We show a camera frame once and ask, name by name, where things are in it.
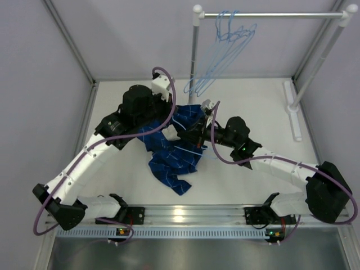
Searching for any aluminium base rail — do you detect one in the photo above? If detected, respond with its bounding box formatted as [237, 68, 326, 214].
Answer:
[44, 204, 352, 226]

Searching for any light blue wire hanger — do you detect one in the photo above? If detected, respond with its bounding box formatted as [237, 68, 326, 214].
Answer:
[172, 116, 217, 160]

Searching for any aluminium frame post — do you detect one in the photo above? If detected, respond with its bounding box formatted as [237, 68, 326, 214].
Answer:
[42, 0, 96, 86]
[291, 1, 347, 83]

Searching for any white metal clothes rack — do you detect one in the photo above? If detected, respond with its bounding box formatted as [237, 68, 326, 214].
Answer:
[184, 3, 359, 141]

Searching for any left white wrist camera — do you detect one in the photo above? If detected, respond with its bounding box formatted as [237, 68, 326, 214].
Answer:
[151, 75, 170, 102]

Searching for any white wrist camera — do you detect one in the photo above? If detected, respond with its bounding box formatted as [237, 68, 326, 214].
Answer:
[151, 75, 170, 102]
[201, 99, 215, 127]

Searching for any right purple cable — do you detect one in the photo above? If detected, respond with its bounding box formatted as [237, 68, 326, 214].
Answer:
[210, 101, 354, 245]

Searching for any purple cable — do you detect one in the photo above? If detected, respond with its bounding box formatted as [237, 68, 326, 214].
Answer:
[210, 101, 354, 245]
[33, 66, 177, 245]

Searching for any aluminium frame post left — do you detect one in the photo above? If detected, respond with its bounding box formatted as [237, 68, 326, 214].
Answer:
[42, 0, 96, 86]

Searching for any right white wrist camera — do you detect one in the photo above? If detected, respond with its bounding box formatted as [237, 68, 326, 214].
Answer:
[201, 99, 215, 127]

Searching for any blue plaid shirt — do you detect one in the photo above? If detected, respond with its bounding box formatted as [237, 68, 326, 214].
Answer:
[138, 105, 204, 196]

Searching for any perforated cable tray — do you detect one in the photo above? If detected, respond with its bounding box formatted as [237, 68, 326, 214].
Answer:
[56, 227, 269, 240]

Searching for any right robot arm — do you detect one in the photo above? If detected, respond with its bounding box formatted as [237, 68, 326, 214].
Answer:
[177, 116, 352, 223]

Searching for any white paper shirt tag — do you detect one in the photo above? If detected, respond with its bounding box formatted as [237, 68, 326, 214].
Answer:
[161, 124, 180, 141]

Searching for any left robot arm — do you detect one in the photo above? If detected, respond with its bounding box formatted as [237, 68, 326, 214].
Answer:
[33, 83, 177, 231]

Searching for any aluminium frame post right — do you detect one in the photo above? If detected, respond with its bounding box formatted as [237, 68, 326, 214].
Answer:
[291, 1, 347, 83]

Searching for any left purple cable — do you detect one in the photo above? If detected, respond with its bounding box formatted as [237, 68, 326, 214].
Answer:
[33, 66, 177, 245]

